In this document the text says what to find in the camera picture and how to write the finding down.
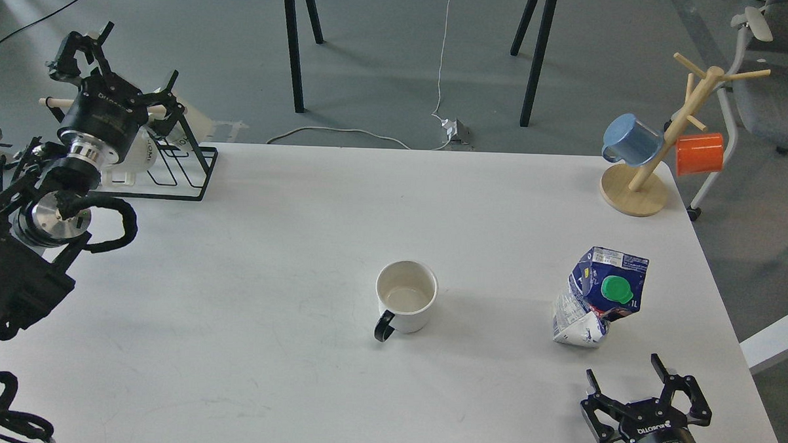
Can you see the blue white milk carton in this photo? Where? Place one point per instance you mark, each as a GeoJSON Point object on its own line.
{"type": "Point", "coordinates": [604, 286]}

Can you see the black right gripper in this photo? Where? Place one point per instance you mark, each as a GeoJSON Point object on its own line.
{"type": "Point", "coordinates": [662, 435]}

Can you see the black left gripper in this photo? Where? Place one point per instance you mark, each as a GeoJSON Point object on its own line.
{"type": "Point", "coordinates": [104, 116]}

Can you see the white mug with black handle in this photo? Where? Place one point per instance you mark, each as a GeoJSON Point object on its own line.
{"type": "Point", "coordinates": [406, 291]}

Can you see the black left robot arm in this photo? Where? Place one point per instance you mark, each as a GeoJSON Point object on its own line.
{"type": "Point", "coordinates": [52, 211]}

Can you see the white mug on rack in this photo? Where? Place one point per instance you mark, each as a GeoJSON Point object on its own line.
{"type": "Point", "coordinates": [139, 159]}

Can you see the black wire mug rack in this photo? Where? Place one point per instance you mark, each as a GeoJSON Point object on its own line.
{"type": "Point", "coordinates": [179, 174]}

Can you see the blue cup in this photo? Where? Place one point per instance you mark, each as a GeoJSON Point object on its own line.
{"type": "Point", "coordinates": [627, 139]}

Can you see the cream mug on rack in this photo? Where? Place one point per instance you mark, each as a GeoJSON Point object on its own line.
{"type": "Point", "coordinates": [200, 125]}

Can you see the wooden mug tree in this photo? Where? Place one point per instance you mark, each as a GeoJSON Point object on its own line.
{"type": "Point", "coordinates": [637, 191]}

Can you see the black table legs right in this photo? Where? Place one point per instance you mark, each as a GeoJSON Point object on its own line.
{"type": "Point", "coordinates": [537, 60]}

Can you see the orange cup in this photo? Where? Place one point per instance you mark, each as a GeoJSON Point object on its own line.
{"type": "Point", "coordinates": [699, 153]}

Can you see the white power adapter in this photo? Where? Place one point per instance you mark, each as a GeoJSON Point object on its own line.
{"type": "Point", "coordinates": [456, 132]}

